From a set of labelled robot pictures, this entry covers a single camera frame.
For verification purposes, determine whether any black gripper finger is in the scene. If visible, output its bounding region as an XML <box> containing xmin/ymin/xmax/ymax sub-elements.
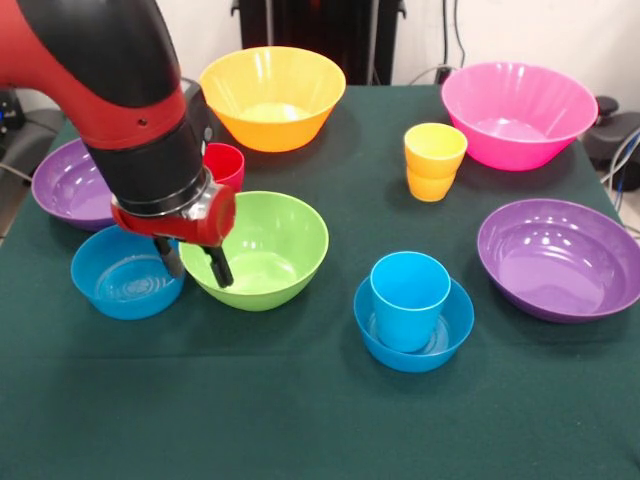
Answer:
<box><xmin>152</xmin><ymin>237</ymin><xmax>186</xmax><ymax>280</ymax></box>
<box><xmin>199</xmin><ymin>243</ymin><xmax>235</xmax><ymax>290</ymax></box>

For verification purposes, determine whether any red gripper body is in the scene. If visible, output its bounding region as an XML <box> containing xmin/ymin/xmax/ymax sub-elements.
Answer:
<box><xmin>110</xmin><ymin>183</ymin><xmax>237</xmax><ymax>247</ymax></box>

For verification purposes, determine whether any green bowl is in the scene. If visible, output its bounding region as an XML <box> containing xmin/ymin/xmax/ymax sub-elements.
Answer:
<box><xmin>178</xmin><ymin>190</ymin><xmax>330</xmax><ymax>312</ymax></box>

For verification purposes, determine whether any blue bowl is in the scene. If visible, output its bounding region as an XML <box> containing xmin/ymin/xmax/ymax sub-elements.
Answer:
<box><xmin>353</xmin><ymin>274</ymin><xmax>476</xmax><ymax>374</ymax></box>
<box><xmin>70</xmin><ymin>224</ymin><xmax>187</xmax><ymax>321</ymax></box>

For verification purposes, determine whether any orange bowl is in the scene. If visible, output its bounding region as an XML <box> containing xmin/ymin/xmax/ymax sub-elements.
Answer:
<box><xmin>198</xmin><ymin>45</ymin><xmax>347</xmax><ymax>153</ymax></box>

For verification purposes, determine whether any blue cup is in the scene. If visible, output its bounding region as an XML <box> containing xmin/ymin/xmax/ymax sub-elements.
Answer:
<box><xmin>369</xmin><ymin>251</ymin><xmax>453</xmax><ymax>354</ymax></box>

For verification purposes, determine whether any orange cup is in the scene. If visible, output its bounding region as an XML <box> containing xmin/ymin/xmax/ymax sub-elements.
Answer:
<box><xmin>403</xmin><ymin>122</ymin><xmax>469</xmax><ymax>204</ymax></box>

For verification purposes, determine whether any pink bowl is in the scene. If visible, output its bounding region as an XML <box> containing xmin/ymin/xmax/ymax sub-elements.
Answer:
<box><xmin>441</xmin><ymin>61</ymin><xmax>599</xmax><ymax>173</ymax></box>

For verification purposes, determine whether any black computer tower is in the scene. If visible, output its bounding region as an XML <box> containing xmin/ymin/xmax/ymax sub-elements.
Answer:
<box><xmin>0</xmin><ymin>87</ymin><xmax>26</xmax><ymax>146</ymax></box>

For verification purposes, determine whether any red cup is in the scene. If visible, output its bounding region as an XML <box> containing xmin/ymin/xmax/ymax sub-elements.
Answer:
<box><xmin>202</xmin><ymin>142</ymin><xmax>246</xmax><ymax>194</ymax></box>

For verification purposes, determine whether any purple bowl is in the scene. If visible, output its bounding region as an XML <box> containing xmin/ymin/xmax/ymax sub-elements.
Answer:
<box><xmin>477</xmin><ymin>198</ymin><xmax>640</xmax><ymax>325</ymax></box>
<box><xmin>30</xmin><ymin>138</ymin><xmax>120</xmax><ymax>232</ymax></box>

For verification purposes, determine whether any dark green tablecloth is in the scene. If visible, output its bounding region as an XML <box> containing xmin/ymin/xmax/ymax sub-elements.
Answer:
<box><xmin>0</xmin><ymin>83</ymin><xmax>640</xmax><ymax>480</ymax></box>

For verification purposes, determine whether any black knobbed device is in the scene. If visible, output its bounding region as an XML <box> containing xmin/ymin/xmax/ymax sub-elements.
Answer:
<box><xmin>584</xmin><ymin>95</ymin><xmax>640</xmax><ymax>169</ymax></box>

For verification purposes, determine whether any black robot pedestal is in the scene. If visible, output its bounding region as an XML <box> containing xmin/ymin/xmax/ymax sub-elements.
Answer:
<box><xmin>239</xmin><ymin>0</ymin><xmax>406</xmax><ymax>86</ymax></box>

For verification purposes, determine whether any black wall cable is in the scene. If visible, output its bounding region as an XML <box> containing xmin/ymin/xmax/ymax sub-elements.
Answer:
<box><xmin>452</xmin><ymin>0</ymin><xmax>470</xmax><ymax>69</ymax></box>

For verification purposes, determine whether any grey cable bundle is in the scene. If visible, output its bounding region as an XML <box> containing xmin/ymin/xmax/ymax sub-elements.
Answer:
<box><xmin>599</xmin><ymin>127</ymin><xmax>640</xmax><ymax>236</ymax></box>

